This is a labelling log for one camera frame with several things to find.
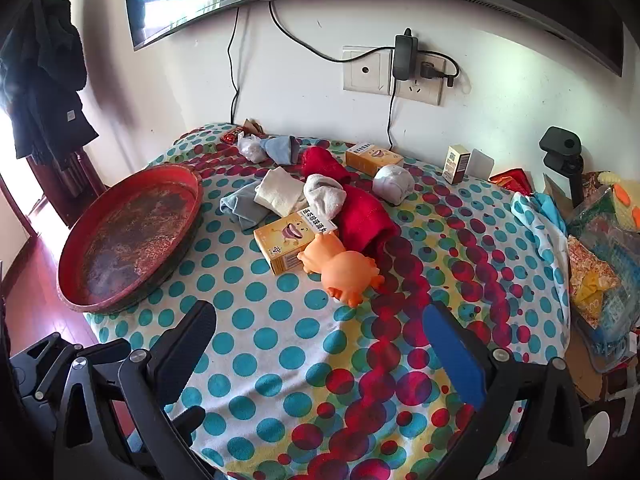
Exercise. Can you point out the grey-blue sock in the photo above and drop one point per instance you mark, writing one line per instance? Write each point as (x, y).
(242, 212)

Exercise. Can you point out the dark hanging jacket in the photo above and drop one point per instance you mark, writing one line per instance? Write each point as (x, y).
(45, 85)

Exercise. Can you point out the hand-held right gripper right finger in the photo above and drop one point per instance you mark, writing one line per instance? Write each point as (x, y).
(452, 355)

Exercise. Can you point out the white wall jack plate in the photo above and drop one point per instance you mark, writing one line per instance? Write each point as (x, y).
(365, 70)

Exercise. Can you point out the black wall plug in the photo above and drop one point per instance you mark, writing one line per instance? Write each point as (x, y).
(430, 71)

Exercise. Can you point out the blue sock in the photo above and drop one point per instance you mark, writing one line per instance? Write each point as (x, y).
(282, 150)

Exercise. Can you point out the red round tray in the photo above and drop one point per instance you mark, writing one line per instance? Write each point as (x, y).
(130, 240)

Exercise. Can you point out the small white box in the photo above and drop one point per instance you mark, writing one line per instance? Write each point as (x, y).
(454, 165)

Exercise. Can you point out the clear plastic bag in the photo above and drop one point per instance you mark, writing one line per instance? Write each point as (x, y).
(610, 240)

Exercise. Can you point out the black clamp mount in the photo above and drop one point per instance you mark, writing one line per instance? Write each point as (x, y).
(560, 147)

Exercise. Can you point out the cream sock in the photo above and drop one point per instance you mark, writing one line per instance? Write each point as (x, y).
(277, 192)

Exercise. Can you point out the white wall power socket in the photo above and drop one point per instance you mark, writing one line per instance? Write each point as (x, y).
(425, 91)

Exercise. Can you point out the blue and white cloth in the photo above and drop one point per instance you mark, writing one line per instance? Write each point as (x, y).
(545, 230)

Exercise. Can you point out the orange rubber pig toy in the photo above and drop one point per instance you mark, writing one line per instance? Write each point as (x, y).
(345, 270)

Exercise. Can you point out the red packet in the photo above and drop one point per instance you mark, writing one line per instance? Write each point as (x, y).
(512, 182)

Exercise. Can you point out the grey and white sock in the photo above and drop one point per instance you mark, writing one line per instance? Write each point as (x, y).
(322, 195)

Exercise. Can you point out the polka dot blanket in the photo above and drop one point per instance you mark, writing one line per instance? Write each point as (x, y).
(300, 360)

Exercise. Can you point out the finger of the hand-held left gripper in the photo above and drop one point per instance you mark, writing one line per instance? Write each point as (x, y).
(25, 380)

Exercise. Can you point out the red candy wrapper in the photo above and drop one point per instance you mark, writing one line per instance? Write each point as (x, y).
(231, 136)

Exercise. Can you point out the red wooden coat stand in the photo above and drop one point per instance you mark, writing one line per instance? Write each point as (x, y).
(75, 180)

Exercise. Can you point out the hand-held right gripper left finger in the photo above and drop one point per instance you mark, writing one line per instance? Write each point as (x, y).
(187, 340)

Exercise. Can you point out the orange snack packet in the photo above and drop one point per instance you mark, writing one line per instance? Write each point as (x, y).
(590, 270)

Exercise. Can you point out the crumpled clear plastic wrap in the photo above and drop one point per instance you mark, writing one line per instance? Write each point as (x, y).
(250, 149)

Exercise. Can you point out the yellow medicine box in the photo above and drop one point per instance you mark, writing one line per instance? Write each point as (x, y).
(285, 245)
(370, 157)

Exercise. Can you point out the red sock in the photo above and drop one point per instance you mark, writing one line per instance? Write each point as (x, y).
(322, 162)
(365, 220)

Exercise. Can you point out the black power adapter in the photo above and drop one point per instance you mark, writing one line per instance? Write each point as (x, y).
(405, 57)

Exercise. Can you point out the white card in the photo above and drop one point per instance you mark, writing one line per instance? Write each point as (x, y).
(481, 164)

